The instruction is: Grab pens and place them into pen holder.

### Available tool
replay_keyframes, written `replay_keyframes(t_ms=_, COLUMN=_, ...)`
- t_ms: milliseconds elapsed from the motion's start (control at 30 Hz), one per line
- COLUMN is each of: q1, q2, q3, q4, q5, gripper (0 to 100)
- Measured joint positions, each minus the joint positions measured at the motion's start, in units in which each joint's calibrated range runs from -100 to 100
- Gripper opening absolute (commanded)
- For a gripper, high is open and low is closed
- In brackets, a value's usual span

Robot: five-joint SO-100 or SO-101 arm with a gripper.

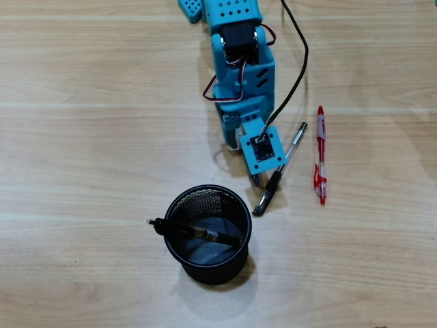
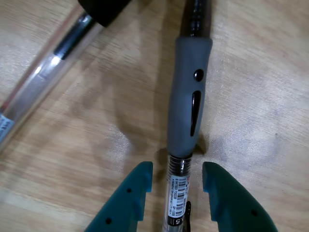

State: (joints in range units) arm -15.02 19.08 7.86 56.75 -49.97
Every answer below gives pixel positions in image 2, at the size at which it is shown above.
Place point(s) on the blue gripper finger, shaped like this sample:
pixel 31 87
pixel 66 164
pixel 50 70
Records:
pixel 125 200
pixel 234 205

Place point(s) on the clear pen with black cap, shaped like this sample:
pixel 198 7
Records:
pixel 36 84

